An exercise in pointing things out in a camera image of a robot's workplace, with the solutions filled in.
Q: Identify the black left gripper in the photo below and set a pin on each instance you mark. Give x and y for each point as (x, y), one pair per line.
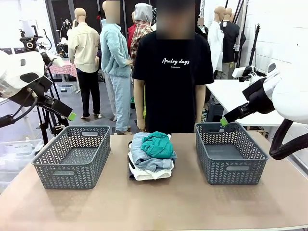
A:
(49, 103)

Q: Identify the red checkered tablecloth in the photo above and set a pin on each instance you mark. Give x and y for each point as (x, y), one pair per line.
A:
(62, 69)

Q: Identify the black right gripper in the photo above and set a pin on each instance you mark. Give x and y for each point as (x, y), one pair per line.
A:
(246, 109)

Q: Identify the person's right forearm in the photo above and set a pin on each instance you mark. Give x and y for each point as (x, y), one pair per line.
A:
(139, 101)

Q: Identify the slim black tripod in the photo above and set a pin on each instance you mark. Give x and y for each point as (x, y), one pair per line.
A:
(257, 36)

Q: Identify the mannequin in cream jacket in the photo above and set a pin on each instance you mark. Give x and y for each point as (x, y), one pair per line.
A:
(83, 48)

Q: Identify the light blue denim shorts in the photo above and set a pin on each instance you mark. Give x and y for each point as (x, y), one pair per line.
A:
(149, 163)

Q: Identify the mannequin in black shirt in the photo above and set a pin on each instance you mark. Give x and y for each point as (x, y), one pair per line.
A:
(229, 41)

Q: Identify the grey plastic lattice basket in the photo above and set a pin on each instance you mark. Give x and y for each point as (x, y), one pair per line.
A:
(228, 154)
(72, 156)

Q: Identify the clear plastic storage box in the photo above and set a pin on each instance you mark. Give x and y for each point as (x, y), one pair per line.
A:
(16, 154)

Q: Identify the mannequin in light blue fleece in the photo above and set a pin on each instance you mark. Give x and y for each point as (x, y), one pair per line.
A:
(114, 53)

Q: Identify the mannequin in white shirt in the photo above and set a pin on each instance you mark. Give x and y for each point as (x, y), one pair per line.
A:
(215, 43)

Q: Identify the mannequin in plaid hooded shirt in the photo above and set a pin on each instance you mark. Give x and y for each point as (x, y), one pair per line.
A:
(143, 26)

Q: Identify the teal green top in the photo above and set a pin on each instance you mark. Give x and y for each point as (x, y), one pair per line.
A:
(157, 145)

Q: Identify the white shorts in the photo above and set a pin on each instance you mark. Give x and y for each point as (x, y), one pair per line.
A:
(146, 175)

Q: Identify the person in black t-shirt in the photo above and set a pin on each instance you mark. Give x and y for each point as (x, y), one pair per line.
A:
(173, 96)

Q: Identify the mannequin in red top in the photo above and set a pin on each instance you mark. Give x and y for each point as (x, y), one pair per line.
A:
(130, 33)

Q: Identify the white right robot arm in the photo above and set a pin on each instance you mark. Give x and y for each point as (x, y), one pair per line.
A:
(291, 96)

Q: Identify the person's right hand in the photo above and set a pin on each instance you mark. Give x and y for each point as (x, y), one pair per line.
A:
(141, 125)

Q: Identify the dark blue denim shorts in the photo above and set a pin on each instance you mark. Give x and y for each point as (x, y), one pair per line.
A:
(131, 173)

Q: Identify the person's left forearm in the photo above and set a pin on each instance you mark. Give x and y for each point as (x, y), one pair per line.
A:
(200, 101)

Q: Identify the person's left hand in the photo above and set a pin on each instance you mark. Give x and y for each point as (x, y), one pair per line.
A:
(197, 120)

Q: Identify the white table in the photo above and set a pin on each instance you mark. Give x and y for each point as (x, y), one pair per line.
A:
(231, 96)

